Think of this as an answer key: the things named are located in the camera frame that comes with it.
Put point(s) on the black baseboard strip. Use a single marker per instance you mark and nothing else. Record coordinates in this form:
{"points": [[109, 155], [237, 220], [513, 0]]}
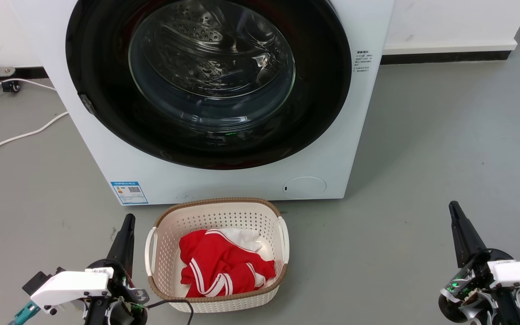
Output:
{"points": [[445, 57]]}

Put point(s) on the teal connector piece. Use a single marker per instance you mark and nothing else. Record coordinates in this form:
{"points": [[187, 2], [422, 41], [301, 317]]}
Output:
{"points": [[24, 313]]}

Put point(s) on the metal door hinge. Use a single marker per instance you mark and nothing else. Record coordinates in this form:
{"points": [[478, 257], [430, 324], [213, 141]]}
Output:
{"points": [[87, 104]]}

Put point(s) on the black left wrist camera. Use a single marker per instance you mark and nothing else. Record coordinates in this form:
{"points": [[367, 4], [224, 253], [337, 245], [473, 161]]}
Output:
{"points": [[39, 280]]}

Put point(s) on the round white filter cover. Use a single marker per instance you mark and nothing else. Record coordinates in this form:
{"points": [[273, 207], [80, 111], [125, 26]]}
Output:
{"points": [[304, 187]]}

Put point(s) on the white front-load washing machine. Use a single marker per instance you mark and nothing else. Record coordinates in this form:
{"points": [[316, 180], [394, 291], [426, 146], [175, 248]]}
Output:
{"points": [[224, 183]]}

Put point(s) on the blue energy label sticker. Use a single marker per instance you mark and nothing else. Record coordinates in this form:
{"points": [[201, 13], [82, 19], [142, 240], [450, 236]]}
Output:
{"points": [[129, 192]]}

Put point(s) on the black round glass washer door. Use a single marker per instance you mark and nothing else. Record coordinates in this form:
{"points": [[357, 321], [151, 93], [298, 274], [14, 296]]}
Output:
{"points": [[318, 90]]}

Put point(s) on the cream perforated laundry basket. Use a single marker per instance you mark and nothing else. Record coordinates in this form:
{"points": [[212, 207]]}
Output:
{"points": [[165, 243]]}

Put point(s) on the red garment with white stripes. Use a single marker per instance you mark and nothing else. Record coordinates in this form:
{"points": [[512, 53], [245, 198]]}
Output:
{"points": [[224, 271]]}

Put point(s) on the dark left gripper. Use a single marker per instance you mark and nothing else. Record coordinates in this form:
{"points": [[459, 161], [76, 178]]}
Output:
{"points": [[120, 307]]}

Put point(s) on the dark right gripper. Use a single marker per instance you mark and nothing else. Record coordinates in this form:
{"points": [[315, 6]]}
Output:
{"points": [[476, 293]]}

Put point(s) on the small text sticker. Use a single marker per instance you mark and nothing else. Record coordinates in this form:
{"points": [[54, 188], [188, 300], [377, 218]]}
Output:
{"points": [[362, 61]]}

